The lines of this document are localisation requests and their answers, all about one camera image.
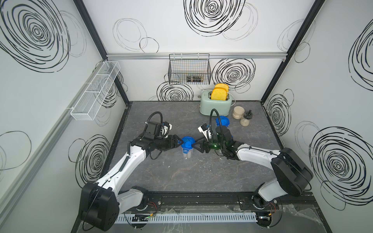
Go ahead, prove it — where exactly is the yellow sponge toast front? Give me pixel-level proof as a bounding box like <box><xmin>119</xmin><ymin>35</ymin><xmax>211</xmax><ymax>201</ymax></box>
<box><xmin>211</xmin><ymin>87</ymin><xmax>228</xmax><ymax>101</ymax></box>

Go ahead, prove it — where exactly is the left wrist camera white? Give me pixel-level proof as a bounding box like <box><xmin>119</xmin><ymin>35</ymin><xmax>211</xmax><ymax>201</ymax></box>
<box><xmin>161</xmin><ymin>122</ymin><xmax>172</xmax><ymax>138</ymax></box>

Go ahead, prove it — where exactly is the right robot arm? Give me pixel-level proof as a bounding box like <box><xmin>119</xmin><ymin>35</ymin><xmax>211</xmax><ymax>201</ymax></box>
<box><xmin>192</xmin><ymin>124</ymin><xmax>314</xmax><ymax>209</ymax></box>

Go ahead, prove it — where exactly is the black wire wall basket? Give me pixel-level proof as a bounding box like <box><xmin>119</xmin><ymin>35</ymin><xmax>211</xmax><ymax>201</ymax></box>
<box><xmin>168</xmin><ymin>53</ymin><xmax>212</xmax><ymax>85</ymax></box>

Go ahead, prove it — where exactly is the clear plastic container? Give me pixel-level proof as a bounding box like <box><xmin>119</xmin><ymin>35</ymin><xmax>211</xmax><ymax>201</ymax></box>
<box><xmin>182</xmin><ymin>149</ymin><xmax>194</xmax><ymax>159</ymax></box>

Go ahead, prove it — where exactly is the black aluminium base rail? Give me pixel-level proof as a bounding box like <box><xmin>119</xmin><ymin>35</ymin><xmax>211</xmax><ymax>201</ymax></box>
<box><xmin>83</xmin><ymin>191</ymin><xmax>317</xmax><ymax>211</ymax></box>

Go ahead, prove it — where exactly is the yellow sponge toast back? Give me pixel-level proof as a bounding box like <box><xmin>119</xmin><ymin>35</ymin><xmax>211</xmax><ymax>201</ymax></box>
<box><xmin>215</xmin><ymin>83</ymin><xmax>229</xmax><ymax>92</ymax></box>

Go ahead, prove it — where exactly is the mint green toaster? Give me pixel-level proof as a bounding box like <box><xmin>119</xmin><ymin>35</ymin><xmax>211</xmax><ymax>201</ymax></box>
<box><xmin>199</xmin><ymin>89</ymin><xmax>236</xmax><ymax>117</ymax></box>

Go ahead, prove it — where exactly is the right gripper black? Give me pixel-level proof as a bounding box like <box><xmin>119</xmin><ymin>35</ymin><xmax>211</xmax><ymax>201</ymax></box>
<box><xmin>190</xmin><ymin>136</ymin><xmax>225</xmax><ymax>154</ymax></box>

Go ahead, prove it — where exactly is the white mesh wall shelf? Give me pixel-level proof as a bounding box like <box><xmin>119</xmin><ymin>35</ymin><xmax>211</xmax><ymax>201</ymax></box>
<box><xmin>71</xmin><ymin>61</ymin><xmax>120</xmax><ymax>121</ymax></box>

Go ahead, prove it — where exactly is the white slotted cable duct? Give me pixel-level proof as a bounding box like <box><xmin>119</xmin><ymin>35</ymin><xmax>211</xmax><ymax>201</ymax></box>
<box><xmin>115</xmin><ymin>213</ymin><xmax>257</xmax><ymax>224</ymax></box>

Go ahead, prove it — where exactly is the far clear container blue lid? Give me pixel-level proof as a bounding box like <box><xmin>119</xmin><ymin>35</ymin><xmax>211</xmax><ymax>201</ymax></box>
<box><xmin>216</xmin><ymin>116</ymin><xmax>230</xmax><ymax>127</ymax></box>

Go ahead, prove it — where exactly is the yellow sponge toast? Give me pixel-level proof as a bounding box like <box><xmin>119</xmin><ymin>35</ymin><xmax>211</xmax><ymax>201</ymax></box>
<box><xmin>215</xmin><ymin>83</ymin><xmax>229</xmax><ymax>92</ymax></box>
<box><xmin>211</xmin><ymin>87</ymin><xmax>228</xmax><ymax>101</ymax></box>

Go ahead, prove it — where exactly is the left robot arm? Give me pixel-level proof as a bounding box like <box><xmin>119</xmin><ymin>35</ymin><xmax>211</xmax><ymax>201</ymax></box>
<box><xmin>76</xmin><ymin>121</ymin><xmax>183</xmax><ymax>231</ymax></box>

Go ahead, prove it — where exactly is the beige round jar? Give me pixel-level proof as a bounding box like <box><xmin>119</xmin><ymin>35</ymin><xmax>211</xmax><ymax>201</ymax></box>
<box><xmin>232</xmin><ymin>106</ymin><xmax>245</xmax><ymax>119</ymax></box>

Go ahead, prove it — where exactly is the small bottle black cap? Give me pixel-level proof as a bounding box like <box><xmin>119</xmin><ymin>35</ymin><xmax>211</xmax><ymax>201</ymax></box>
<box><xmin>240</xmin><ymin>110</ymin><xmax>253</xmax><ymax>127</ymax></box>

